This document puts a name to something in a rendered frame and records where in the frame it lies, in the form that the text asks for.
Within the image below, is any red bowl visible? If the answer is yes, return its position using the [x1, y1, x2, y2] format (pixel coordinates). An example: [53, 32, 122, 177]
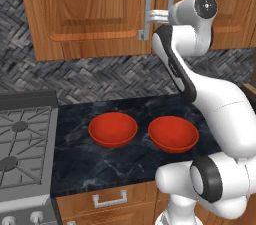
[87, 111, 139, 149]
[147, 115, 200, 154]

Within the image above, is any wooden base cabinet door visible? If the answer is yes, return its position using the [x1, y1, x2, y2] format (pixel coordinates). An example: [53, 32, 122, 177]
[61, 201, 158, 225]

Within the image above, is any grey gas stove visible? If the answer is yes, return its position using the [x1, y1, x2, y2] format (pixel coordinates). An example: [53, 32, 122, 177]
[0, 90, 60, 225]

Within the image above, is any silver stove knob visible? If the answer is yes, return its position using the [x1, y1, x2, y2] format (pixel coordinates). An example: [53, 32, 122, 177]
[1, 215, 16, 225]
[29, 210, 45, 225]

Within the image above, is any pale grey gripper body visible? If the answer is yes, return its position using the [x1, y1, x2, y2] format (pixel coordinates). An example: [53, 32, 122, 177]
[146, 8, 171, 25]

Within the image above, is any brown wooden object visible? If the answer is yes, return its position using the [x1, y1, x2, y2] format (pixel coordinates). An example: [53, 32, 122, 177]
[242, 82, 256, 104]

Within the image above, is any wooden wall cabinet door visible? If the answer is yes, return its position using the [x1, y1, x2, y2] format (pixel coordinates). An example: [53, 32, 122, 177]
[16, 0, 158, 62]
[155, 0, 256, 50]

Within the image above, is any wooden drawer front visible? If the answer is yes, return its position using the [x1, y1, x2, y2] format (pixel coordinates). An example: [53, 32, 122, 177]
[55, 180, 159, 221]

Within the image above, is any grey drawer handle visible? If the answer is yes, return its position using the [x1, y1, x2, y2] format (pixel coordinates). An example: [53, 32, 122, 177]
[91, 189, 129, 209]

